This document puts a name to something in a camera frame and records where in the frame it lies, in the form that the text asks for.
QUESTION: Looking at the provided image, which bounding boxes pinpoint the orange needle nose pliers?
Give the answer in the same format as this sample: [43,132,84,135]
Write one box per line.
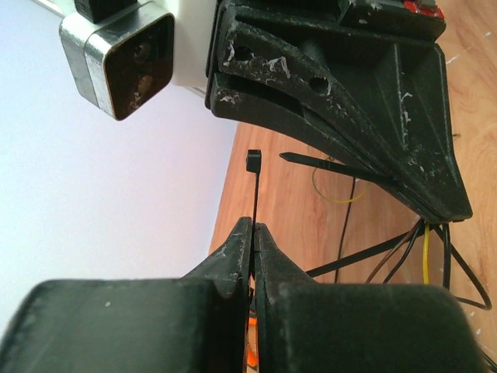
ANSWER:
[246,315,259,371]

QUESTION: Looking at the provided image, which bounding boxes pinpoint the thin brown yellow wire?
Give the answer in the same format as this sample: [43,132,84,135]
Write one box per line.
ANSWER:
[311,155,432,284]

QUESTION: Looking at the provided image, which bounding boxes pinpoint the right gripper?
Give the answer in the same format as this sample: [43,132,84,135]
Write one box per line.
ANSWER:
[206,1,473,224]

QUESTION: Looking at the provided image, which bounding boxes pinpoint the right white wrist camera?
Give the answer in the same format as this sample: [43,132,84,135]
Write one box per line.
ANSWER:
[38,1,217,120]

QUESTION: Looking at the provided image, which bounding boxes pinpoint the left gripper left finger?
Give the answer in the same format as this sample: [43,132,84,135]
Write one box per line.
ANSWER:
[1,217,252,372]

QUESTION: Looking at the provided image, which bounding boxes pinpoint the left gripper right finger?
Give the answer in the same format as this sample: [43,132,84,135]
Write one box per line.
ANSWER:
[254,224,489,372]

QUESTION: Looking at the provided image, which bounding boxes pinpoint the black zip tie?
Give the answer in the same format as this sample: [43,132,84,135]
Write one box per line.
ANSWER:
[245,148,424,279]

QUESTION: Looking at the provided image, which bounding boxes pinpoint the black wire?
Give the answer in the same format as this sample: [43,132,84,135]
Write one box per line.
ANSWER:
[333,176,493,312]

